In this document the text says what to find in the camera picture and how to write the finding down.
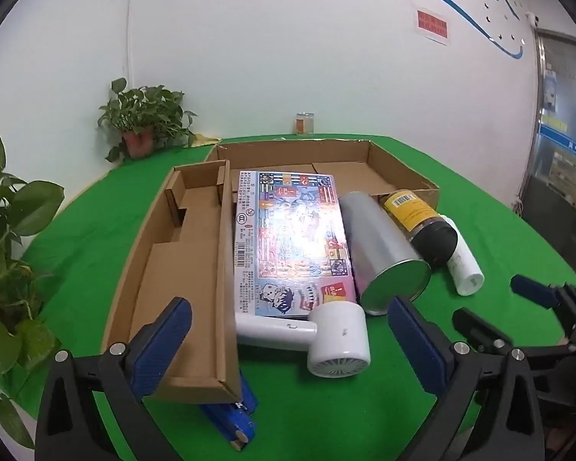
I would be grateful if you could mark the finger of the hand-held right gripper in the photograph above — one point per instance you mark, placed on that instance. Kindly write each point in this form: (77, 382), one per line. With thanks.
(475, 329)
(533, 290)

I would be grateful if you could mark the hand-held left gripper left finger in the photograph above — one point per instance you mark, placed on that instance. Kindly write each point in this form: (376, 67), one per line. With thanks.
(165, 336)

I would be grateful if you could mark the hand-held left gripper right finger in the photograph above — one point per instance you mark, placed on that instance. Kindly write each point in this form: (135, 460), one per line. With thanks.
(413, 341)

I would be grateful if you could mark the white plastic bottle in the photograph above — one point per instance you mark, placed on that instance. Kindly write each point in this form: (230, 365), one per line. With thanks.
(465, 269)

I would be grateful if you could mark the brown cardboard box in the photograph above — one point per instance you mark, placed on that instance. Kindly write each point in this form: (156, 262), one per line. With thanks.
(173, 269)

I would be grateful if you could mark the white handheld fan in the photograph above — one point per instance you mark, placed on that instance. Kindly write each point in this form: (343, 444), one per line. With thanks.
(336, 341)

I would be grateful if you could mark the silver metal can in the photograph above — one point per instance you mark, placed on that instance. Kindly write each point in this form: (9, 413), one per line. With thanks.
(369, 240)

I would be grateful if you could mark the blue stapler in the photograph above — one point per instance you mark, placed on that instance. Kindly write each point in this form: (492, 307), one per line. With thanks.
(235, 422)

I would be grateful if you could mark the green tablecloth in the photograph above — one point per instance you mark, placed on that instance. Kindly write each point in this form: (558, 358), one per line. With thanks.
(101, 225)

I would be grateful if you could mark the yellow tape roll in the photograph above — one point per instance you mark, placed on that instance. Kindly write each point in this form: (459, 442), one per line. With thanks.
(413, 211)

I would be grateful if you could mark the glass door with posters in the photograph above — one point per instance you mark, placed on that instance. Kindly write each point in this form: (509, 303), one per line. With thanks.
(561, 153)

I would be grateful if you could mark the colourful printed flat box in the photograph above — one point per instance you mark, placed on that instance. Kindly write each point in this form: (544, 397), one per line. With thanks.
(293, 240)

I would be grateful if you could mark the large leafy plant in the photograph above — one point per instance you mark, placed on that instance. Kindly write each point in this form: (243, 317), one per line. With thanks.
(29, 206)

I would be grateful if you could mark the small potted plant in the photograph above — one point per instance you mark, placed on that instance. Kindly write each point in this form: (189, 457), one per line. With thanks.
(137, 141)

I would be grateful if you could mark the small glass jar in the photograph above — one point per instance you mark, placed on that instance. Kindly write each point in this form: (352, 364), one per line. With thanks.
(305, 124)

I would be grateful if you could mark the white wall camera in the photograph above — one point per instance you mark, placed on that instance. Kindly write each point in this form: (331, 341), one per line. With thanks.
(533, 18)

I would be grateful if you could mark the red wall sign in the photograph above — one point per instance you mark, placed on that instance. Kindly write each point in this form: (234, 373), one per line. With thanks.
(432, 26)

